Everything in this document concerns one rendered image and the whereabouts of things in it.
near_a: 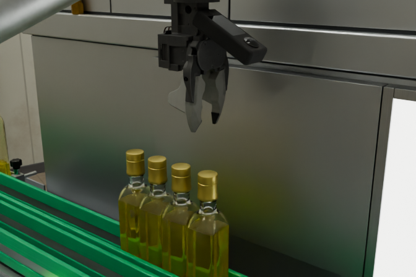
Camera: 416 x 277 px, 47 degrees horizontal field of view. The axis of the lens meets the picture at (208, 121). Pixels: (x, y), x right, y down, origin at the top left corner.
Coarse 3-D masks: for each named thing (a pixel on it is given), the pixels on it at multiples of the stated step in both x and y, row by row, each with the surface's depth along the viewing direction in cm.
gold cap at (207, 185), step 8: (200, 176) 79; (208, 176) 79; (216, 176) 80; (200, 184) 80; (208, 184) 79; (216, 184) 80; (200, 192) 80; (208, 192) 79; (216, 192) 80; (208, 200) 80
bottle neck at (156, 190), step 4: (152, 184) 87; (160, 184) 87; (164, 184) 88; (152, 188) 87; (156, 188) 87; (160, 188) 87; (164, 188) 88; (152, 192) 88; (156, 192) 87; (160, 192) 88; (164, 192) 88; (156, 196) 88
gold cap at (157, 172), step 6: (150, 156) 88; (156, 156) 88; (162, 156) 88; (150, 162) 86; (156, 162) 86; (162, 162) 86; (150, 168) 86; (156, 168) 86; (162, 168) 86; (150, 174) 87; (156, 174) 86; (162, 174) 86; (150, 180) 87; (156, 180) 86; (162, 180) 87
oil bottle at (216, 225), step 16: (192, 224) 81; (208, 224) 80; (224, 224) 82; (192, 240) 82; (208, 240) 80; (224, 240) 83; (192, 256) 83; (208, 256) 81; (224, 256) 84; (192, 272) 84; (208, 272) 82; (224, 272) 85
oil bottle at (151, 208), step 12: (144, 204) 88; (156, 204) 87; (144, 216) 88; (156, 216) 87; (144, 228) 89; (156, 228) 87; (144, 240) 90; (156, 240) 88; (144, 252) 91; (156, 252) 89; (156, 264) 90
